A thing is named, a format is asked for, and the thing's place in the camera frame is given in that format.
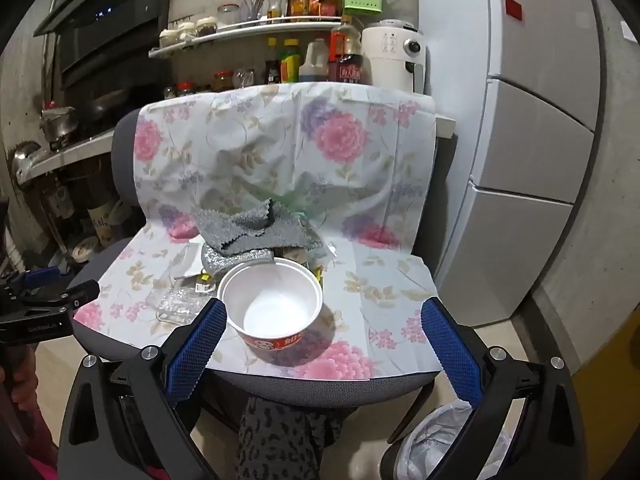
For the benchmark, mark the grey rag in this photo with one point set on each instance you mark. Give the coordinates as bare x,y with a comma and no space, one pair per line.
260,232

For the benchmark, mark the clear white-label plastic bag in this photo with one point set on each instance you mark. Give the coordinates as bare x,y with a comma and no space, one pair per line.
180,302

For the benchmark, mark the white wall sticker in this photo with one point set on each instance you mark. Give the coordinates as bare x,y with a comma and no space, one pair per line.
629,30

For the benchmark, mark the white plastic jug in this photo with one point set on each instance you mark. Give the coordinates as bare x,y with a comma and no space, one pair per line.
312,62

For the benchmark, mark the brown paste jar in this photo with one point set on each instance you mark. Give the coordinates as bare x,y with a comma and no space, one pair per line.
222,81

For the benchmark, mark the grey office chair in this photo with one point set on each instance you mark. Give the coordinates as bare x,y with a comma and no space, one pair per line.
125,170

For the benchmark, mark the cup of kitchen tools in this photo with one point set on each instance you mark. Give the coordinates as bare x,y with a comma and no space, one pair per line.
252,10

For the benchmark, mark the green plastic bottle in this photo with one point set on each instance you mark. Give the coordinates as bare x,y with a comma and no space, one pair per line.
295,206

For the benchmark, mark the clear drinking glass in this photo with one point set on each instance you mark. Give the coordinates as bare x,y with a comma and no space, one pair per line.
243,78

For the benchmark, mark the person's left hand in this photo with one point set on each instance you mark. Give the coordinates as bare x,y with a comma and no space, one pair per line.
20,385

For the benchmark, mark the black range hood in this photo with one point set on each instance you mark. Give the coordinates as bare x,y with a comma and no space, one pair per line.
100,10

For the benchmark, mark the white corner shelf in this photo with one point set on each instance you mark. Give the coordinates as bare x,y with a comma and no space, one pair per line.
250,27

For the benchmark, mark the red fridge magnet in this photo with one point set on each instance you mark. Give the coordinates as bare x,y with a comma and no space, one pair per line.
514,7

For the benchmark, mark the trash bin with white bag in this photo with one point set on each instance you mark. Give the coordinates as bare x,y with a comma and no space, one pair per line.
435,440

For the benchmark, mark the person's leopard print leg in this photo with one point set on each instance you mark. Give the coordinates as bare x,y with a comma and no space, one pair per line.
280,440

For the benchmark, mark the large red-label soy sauce bottle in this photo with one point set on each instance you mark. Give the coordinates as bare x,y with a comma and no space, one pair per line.
345,57

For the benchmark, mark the white spice jar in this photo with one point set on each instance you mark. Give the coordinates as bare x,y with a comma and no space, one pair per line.
206,26
168,37
186,32

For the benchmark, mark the dark wok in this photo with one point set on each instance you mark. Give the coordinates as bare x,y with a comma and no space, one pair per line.
105,104

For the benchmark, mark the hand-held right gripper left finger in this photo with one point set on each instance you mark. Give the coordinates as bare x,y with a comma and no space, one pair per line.
200,345

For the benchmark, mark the metal pot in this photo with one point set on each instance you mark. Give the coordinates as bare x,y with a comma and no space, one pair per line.
57,122

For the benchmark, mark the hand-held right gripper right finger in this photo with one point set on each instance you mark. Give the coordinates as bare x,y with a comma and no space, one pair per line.
450,355

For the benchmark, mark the white instant noodle bowl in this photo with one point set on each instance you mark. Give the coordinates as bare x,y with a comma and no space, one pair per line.
270,310

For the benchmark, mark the clear yellow-label wrapper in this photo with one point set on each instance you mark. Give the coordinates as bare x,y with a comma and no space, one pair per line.
320,260

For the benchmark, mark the white air fryer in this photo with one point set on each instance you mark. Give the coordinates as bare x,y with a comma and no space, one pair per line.
385,60

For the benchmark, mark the floral printed cloth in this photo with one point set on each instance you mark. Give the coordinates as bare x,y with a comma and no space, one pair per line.
350,160

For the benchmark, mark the small clear condiment bottle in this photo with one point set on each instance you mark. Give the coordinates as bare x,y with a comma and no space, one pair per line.
274,5

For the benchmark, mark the pink garment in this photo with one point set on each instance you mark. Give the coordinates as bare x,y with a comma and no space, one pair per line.
45,470

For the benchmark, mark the small dark bottle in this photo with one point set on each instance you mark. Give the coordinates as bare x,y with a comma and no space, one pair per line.
272,70

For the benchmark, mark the yellow green bottle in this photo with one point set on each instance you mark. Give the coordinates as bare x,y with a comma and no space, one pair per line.
289,62

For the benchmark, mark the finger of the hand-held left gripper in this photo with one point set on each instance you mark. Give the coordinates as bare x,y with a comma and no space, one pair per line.
80,294
44,276

